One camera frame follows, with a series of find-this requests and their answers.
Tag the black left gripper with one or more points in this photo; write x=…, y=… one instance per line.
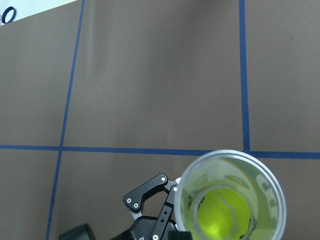
x=143, y=228

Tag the clear tennis ball can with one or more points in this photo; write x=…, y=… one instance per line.
x=240, y=172

